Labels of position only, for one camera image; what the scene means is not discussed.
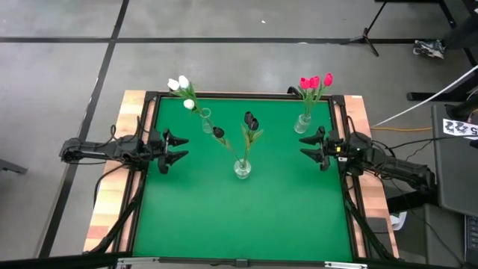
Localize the grey chair foot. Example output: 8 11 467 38
0 158 29 176

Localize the grey cabinet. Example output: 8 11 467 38
431 104 478 217

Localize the clear glass bottle vase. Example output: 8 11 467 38
294 113 312 135

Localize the clear round glass vase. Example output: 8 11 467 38
233 158 252 179

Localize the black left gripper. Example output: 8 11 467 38
137 129 190 175

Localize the person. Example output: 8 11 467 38
442 13 478 49

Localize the white cable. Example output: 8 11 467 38
371 64 478 128

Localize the white number tag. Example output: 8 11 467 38
442 118 478 140

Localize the pink artificial tulip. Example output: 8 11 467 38
308 72 335 117
304 75 321 117
297 77 313 117

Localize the grey computer case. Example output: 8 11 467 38
395 203 468 268

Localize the white artificial tulip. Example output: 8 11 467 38
167 78 207 115
178 75 207 115
182 99 207 115

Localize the white floor object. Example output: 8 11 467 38
390 211 408 232

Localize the clear glass flask vase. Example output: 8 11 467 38
200 107 217 135

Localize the yellow cable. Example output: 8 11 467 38
380 126 433 133

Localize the green table mat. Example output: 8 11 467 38
132 96 354 262

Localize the person's shoe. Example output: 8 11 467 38
413 39 447 60

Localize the black tripod stand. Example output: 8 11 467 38
339 0 389 58

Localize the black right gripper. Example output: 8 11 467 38
299 126 359 172

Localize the silver metal bracket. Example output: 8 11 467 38
117 256 161 268
323 261 369 269

